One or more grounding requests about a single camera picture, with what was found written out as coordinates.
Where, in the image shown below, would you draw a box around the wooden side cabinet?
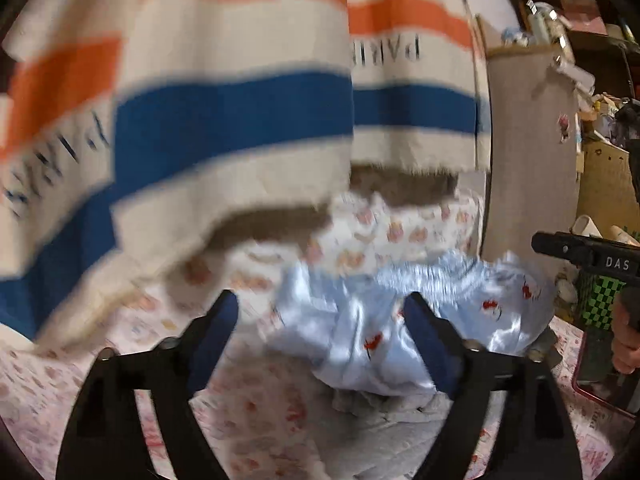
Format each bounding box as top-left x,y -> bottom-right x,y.
476,15 -> 579,276

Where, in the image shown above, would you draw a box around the bear print white sheet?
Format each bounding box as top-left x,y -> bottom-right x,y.
175,190 -> 484,320

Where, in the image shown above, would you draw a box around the light blue satin kitty pants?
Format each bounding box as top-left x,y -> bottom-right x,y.
264,250 -> 555,396

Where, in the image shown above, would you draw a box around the pink print bed sheet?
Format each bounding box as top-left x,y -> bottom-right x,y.
0,278 -> 637,480

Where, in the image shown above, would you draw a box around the green checkered box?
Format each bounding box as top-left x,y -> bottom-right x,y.
574,228 -> 640,334

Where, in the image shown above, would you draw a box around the striped Paris curtain cloth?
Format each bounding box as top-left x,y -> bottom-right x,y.
1,0 -> 491,346

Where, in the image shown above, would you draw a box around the grey folded sweatpants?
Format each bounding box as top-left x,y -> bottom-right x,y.
306,387 -> 451,479

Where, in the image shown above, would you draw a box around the person's right hand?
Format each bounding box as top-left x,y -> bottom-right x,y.
612,296 -> 640,375

